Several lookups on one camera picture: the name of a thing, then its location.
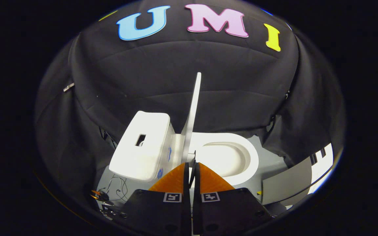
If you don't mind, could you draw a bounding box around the white and black rack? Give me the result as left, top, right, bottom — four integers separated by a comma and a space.
310, 143, 334, 194

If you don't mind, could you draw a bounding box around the black backdrop cloth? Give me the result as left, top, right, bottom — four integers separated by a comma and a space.
35, 0, 346, 210

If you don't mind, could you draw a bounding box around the thin white cable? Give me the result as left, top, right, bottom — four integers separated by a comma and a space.
103, 175, 129, 202

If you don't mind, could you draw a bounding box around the grey panel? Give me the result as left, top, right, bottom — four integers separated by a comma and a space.
262, 157, 313, 206

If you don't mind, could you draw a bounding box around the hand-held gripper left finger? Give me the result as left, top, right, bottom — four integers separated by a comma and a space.
118, 162, 191, 235

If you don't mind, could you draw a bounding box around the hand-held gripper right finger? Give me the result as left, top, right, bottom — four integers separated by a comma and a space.
192, 162, 273, 235

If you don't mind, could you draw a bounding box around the white toilet seat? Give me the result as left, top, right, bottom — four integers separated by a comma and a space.
188, 132, 260, 187

